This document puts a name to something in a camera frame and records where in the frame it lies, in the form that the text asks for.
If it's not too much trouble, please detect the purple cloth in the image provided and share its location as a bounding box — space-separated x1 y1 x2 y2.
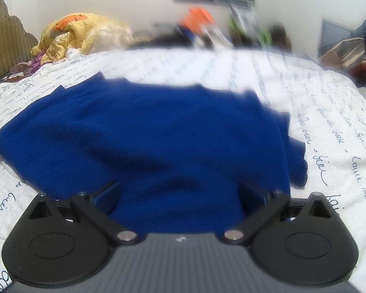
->
10 50 49 77

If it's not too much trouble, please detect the white script-print bed sheet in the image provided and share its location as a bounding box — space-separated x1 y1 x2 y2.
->
0 49 366 293

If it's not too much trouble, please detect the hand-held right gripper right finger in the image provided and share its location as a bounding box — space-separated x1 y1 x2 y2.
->
223 180 334 246

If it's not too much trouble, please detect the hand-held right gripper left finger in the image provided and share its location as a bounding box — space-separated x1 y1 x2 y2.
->
27 181 141 246

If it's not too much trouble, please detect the dark brown object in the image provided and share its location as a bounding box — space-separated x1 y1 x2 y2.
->
268 24 292 49

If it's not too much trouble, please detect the orange cloth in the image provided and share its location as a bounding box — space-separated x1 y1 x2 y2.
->
180 7 215 34

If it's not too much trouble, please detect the beige upholstered headboard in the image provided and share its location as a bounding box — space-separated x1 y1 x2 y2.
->
0 0 39 86

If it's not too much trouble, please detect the dark clothes pile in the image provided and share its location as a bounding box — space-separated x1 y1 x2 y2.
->
132 23 190 49

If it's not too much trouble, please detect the blue beaded sweater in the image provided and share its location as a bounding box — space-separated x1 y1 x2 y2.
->
0 72 308 235

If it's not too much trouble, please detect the yellow cartoon quilt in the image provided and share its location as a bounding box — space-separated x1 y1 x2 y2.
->
30 13 135 65

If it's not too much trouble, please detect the green patterned bag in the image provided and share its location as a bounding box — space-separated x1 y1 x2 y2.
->
229 4 254 31

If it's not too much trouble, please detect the grey framed panel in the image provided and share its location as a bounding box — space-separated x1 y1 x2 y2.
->
319 18 354 58

